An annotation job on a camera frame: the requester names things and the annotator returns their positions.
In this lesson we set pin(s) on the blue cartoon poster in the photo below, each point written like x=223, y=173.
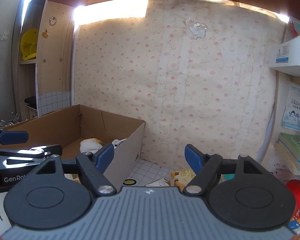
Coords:
x=291, y=117

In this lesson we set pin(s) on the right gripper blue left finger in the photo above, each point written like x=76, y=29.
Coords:
x=102, y=158

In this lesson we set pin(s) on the white carton on shelf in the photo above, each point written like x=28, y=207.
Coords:
x=286, y=57

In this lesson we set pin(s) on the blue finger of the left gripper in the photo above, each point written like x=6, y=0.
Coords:
x=13, y=137

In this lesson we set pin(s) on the black item on shelf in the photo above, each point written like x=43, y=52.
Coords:
x=31, y=102

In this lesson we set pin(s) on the brown cardboard box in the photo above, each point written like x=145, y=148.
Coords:
x=68, y=127

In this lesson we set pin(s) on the teal grey stamp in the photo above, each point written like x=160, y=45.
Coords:
x=227, y=177

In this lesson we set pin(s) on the white glove in box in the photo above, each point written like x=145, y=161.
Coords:
x=90, y=145

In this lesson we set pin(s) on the wooden shelf unit left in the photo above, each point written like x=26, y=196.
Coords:
x=47, y=77

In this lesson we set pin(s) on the pink cartoon poster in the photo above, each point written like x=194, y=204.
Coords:
x=278, y=168

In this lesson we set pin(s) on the stack of books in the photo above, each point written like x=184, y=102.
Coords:
x=288, y=147

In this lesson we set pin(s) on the small croissant snack bag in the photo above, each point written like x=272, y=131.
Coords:
x=181, y=178

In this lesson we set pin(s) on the silver foil packet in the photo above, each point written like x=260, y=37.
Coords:
x=162, y=182

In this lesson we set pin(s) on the colourful booklet under speaker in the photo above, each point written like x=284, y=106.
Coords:
x=298, y=221

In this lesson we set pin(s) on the yellow plastic holder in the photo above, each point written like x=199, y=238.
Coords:
x=28, y=44

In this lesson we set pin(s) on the small snack packet in box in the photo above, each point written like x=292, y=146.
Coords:
x=116, y=143

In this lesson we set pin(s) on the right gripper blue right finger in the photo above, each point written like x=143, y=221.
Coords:
x=195, y=158

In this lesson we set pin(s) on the red cylinder speaker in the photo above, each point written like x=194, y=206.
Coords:
x=298, y=194

